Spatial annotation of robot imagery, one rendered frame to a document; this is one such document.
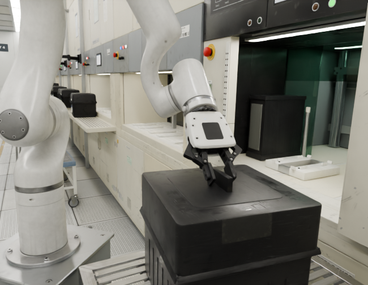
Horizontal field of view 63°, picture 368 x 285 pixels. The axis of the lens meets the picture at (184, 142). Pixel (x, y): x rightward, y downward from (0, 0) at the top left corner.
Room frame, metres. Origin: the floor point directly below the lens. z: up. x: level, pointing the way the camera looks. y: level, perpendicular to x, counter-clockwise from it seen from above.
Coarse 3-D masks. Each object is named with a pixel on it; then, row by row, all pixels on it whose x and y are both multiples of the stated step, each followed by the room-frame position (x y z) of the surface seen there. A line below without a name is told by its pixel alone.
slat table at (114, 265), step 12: (144, 252) 0.75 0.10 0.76; (96, 264) 0.69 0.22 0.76; (108, 264) 0.69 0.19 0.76; (120, 264) 0.70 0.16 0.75; (132, 264) 0.70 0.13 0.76; (144, 264) 0.70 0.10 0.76; (312, 264) 0.71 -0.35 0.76; (324, 264) 0.71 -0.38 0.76; (84, 276) 0.64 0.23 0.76; (96, 276) 0.65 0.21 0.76; (108, 276) 0.65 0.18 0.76; (120, 276) 0.65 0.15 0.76; (144, 276) 0.65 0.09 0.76; (312, 276) 0.66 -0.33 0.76; (324, 276) 0.70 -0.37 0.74; (336, 276) 0.67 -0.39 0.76; (348, 276) 0.67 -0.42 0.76
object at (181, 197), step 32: (160, 192) 0.56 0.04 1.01; (192, 192) 0.56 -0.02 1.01; (224, 192) 0.56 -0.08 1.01; (256, 192) 0.57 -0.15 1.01; (288, 192) 0.57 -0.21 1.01; (160, 224) 0.52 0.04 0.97; (192, 224) 0.43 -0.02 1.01; (224, 224) 0.45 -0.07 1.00; (256, 224) 0.47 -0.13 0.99; (288, 224) 0.49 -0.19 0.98; (192, 256) 0.43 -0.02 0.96; (224, 256) 0.45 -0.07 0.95; (256, 256) 0.47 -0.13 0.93; (288, 256) 0.49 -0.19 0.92
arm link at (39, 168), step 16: (64, 112) 0.82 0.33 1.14; (64, 128) 0.82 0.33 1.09; (48, 144) 0.79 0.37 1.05; (64, 144) 0.81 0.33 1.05; (32, 160) 0.74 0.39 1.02; (48, 160) 0.75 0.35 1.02; (16, 176) 0.72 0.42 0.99; (32, 176) 0.71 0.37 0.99; (48, 176) 0.73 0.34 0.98; (32, 192) 0.71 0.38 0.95
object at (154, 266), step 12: (156, 252) 0.57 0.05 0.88; (156, 264) 0.57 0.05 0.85; (276, 264) 0.49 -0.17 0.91; (288, 264) 0.50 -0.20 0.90; (300, 264) 0.51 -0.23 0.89; (156, 276) 0.57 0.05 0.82; (168, 276) 0.49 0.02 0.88; (228, 276) 0.46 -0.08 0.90; (240, 276) 0.47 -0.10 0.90; (252, 276) 0.48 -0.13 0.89; (264, 276) 0.48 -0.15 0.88; (276, 276) 0.49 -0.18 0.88; (288, 276) 0.50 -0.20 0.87; (300, 276) 0.51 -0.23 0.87
